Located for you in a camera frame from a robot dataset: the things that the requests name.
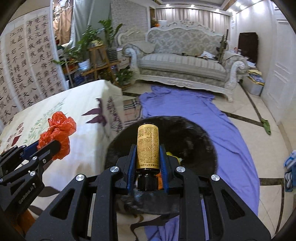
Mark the plaid cloth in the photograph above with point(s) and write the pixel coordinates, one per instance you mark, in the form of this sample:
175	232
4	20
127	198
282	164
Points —
132	110

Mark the orange plastic bag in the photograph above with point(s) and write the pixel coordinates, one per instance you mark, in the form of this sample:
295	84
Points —
160	181

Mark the gold bottle black cap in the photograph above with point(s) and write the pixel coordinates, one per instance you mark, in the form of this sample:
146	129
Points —
148	166

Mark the wooden plant stand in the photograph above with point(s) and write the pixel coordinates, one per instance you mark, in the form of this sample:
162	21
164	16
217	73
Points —
99	61

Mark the toy rifle on sofa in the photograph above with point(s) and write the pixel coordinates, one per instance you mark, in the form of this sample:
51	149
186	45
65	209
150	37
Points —
223	46

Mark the floral tablecloth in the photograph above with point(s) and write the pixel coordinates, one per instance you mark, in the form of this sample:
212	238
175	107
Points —
97	110

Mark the calligraphy screen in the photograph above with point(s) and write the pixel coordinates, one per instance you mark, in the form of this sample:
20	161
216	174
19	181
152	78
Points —
28	73

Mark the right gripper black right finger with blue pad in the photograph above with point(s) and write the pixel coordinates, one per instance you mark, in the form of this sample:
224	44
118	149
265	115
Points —
209	208

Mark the tall green plant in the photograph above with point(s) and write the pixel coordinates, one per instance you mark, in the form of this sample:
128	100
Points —
110	34

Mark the black cabinet by wall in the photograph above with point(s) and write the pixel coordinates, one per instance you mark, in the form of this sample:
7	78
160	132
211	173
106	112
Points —
248	44

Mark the blue white slippers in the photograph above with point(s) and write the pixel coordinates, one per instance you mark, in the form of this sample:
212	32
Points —
290	172

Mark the yellow foam fruit net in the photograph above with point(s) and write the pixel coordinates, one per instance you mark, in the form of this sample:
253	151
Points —
170	154

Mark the green rag on floor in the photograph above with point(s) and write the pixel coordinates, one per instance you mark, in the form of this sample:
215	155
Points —
266	126

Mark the ornate grey white sofa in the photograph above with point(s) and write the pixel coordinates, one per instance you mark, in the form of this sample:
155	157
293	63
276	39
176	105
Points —
183	54

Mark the plant in white pot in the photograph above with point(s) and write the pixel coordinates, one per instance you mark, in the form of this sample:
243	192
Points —
79	54

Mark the grey storage box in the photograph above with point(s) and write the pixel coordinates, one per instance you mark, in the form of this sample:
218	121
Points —
253	82

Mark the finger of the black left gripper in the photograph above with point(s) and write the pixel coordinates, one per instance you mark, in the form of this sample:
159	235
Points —
44	152

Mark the purple cloth on floor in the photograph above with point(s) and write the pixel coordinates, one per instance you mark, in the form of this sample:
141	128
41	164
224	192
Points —
235	164

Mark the black trash bag bin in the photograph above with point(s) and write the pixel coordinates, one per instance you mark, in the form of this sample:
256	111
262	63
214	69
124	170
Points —
181	137

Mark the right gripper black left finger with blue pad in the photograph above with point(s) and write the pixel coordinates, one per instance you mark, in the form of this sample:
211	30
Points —
85	208

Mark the bright red plastic bag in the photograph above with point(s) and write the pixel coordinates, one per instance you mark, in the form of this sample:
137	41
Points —
60	128

